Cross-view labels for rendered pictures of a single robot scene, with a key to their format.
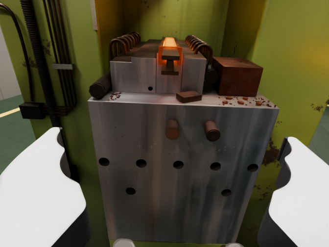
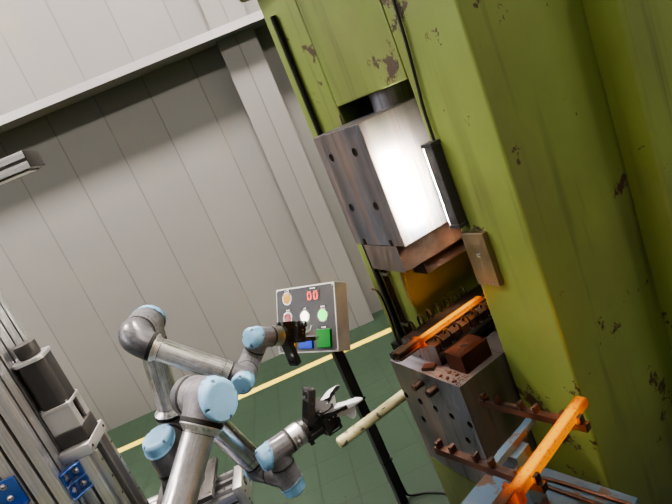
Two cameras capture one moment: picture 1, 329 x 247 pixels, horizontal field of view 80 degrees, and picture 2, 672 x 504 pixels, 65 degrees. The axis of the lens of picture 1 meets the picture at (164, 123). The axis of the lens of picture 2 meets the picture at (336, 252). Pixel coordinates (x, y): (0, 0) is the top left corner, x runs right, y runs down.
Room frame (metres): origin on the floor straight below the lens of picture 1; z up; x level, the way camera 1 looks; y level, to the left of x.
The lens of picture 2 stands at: (-0.42, -1.46, 1.83)
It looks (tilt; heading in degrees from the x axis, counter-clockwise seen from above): 14 degrees down; 65
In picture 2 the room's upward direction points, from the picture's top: 23 degrees counter-clockwise
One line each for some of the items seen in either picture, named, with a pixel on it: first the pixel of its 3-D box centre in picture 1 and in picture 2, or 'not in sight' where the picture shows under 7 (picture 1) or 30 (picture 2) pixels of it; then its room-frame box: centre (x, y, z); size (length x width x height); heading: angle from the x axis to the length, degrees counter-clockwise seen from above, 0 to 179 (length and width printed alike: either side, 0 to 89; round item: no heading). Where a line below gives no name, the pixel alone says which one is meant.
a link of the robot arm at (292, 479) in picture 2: not in sight; (285, 475); (-0.19, 0.01, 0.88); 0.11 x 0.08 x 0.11; 111
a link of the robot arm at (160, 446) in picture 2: not in sight; (164, 448); (-0.45, 0.43, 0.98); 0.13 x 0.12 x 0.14; 60
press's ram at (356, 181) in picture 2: not in sight; (412, 164); (0.63, -0.02, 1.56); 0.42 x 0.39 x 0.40; 0
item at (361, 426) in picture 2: not in sight; (380, 412); (0.33, 0.36, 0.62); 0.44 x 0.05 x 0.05; 0
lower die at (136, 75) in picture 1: (160, 57); (461, 319); (0.63, 0.02, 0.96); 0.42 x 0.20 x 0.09; 0
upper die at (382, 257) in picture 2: not in sight; (428, 231); (0.63, 0.02, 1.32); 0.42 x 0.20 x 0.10; 0
